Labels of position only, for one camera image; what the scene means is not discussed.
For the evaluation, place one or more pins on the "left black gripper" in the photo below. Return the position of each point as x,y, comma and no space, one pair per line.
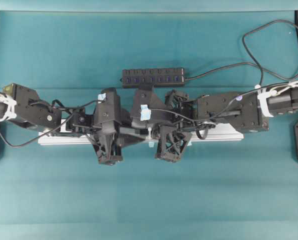
108,148

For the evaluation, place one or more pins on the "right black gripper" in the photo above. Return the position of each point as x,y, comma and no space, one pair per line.
174,136

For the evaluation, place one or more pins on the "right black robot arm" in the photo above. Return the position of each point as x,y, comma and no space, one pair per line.
245,112

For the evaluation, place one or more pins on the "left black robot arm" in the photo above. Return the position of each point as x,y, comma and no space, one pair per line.
23,107

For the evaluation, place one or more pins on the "black USB hub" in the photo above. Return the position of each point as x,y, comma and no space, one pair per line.
158,77

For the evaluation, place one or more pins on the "middle blue tape piece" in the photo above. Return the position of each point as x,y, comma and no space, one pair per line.
151,144

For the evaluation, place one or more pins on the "middle white ring clip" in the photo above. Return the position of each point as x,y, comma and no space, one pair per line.
150,133

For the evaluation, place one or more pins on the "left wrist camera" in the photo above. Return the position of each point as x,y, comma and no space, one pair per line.
107,114

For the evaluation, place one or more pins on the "silver aluminium extrusion rail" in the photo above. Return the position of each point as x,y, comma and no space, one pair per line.
222,132

